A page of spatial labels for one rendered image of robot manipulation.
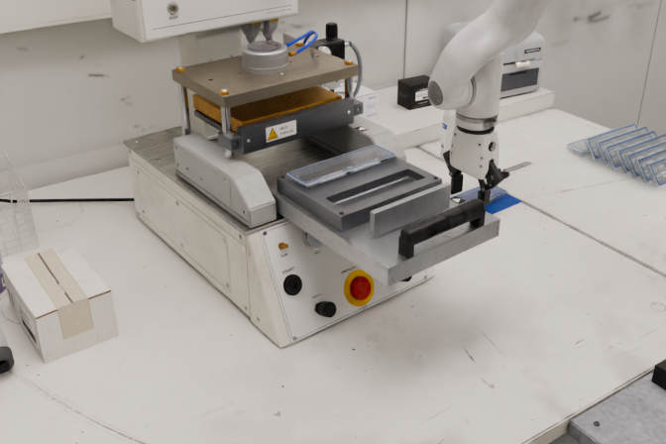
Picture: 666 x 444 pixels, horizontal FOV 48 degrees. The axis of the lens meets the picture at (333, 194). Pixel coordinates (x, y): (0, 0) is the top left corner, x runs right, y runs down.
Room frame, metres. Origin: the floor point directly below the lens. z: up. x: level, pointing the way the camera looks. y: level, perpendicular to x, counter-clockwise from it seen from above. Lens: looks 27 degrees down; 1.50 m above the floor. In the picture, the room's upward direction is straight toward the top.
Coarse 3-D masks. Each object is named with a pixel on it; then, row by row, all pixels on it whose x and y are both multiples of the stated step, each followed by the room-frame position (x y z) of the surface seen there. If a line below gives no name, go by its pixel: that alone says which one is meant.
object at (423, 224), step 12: (468, 204) 0.93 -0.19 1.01; (480, 204) 0.94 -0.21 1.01; (432, 216) 0.90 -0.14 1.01; (444, 216) 0.90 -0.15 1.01; (456, 216) 0.91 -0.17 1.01; (468, 216) 0.92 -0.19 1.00; (480, 216) 0.94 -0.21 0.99; (408, 228) 0.87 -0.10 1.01; (420, 228) 0.87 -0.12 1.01; (432, 228) 0.88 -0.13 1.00; (444, 228) 0.89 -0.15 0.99; (408, 240) 0.85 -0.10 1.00; (420, 240) 0.87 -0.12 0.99; (408, 252) 0.85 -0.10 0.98
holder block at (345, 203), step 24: (384, 168) 1.08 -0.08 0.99; (408, 168) 1.08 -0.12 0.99; (288, 192) 1.03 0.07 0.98; (312, 192) 1.00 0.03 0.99; (336, 192) 1.00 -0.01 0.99; (360, 192) 1.03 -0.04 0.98; (384, 192) 1.03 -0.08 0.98; (408, 192) 1.00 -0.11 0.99; (336, 216) 0.93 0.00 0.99; (360, 216) 0.95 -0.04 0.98
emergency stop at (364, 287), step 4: (352, 280) 1.05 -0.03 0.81; (356, 280) 1.04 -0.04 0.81; (360, 280) 1.05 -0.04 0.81; (364, 280) 1.05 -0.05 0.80; (368, 280) 1.05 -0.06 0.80; (352, 284) 1.04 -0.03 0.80; (356, 284) 1.04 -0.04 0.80; (360, 284) 1.04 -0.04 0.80; (364, 284) 1.05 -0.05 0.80; (368, 284) 1.05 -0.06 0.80; (352, 288) 1.04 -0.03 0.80; (356, 288) 1.04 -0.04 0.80; (360, 288) 1.04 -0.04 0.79; (364, 288) 1.04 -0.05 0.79; (368, 288) 1.05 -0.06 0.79; (352, 292) 1.03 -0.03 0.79; (356, 292) 1.03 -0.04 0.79; (360, 292) 1.04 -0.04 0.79; (364, 292) 1.04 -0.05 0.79; (368, 292) 1.04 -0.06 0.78; (356, 296) 1.03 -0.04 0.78; (360, 296) 1.03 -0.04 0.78; (364, 296) 1.04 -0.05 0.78
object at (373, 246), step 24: (432, 192) 0.97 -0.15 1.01; (288, 216) 1.01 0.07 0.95; (312, 216) 0.97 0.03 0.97; (384, 216) 0.92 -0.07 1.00; (408, 216) 0.95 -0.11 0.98; (336, 240) 0.92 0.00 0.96; (360, 240) 0.90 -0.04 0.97; (384, 240) 0.90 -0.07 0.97; (432, 240) 0.90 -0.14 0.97; (456, 240) 0.91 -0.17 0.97; (480, 240) 0.94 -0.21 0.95; (360, 264) 0.88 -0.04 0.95; (384, 264) 0.84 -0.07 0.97; (408, 264) 0.85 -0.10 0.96; (432, 264) 0.88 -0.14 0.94
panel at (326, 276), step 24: (264, 240) 1.01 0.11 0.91; (288, 240) 1.03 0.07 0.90; (288, 264) 1.01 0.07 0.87; (312, 264) 1.03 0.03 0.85; (336, 264) 1.05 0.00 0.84; (312, 288) 1.01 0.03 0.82; (336, 288) 1.03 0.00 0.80; (384, 288) 1.07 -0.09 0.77; (288, 312) 0.97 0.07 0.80; (312, 312) 0.99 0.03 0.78; (336, 312) 1.01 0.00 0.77
